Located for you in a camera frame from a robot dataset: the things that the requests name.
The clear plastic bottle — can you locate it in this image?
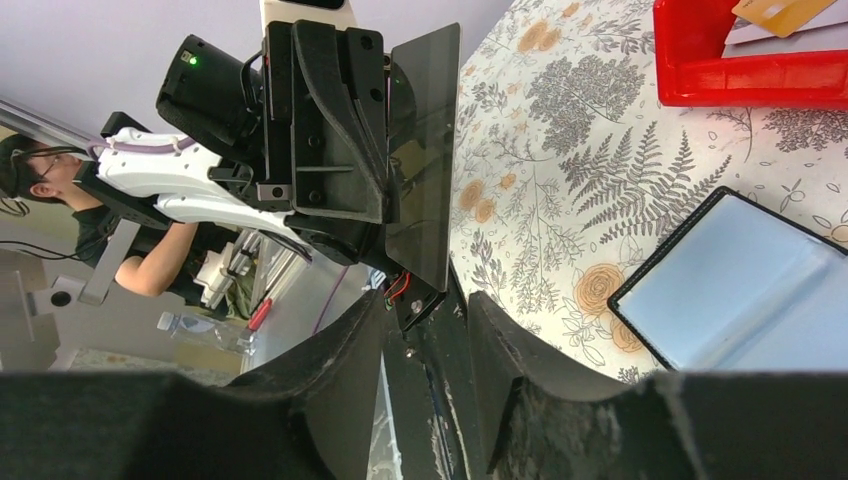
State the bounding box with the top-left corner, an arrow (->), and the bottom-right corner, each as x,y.
157,312 -> 255,355

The floral table mat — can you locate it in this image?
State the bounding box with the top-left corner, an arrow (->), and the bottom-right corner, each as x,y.
451,0 -> 847,384

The red plastic bin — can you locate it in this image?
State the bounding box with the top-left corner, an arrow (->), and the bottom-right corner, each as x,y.
653,0 -> 847,110

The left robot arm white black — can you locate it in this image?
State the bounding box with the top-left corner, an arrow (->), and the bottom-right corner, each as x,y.
75,20 -> 426,273

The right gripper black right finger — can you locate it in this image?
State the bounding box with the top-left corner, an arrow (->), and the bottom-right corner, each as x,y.
467,292 -> 847,479

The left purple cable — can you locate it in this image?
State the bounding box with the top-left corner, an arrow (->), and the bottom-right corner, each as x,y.
86,135 -> 197,158

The gold VIP card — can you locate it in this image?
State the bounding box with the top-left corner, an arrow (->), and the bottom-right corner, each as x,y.
731,0 -> 835,38

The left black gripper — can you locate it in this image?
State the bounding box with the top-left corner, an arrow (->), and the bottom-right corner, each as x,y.
154,19 -> 420,274

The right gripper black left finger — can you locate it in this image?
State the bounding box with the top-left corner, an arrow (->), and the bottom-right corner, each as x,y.
1,291 -> 387,479

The black card holder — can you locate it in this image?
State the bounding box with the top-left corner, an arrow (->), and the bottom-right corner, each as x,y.
608,187 -> 847,372

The person in dark shirt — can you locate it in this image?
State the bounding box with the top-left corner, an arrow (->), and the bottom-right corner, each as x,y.
1,134 -> 238,309

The dark grey card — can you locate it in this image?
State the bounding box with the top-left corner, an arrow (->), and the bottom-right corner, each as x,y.
385,23 -> 462,291

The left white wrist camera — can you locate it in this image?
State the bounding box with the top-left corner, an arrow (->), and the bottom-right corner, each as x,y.
260,0 -> 358,30

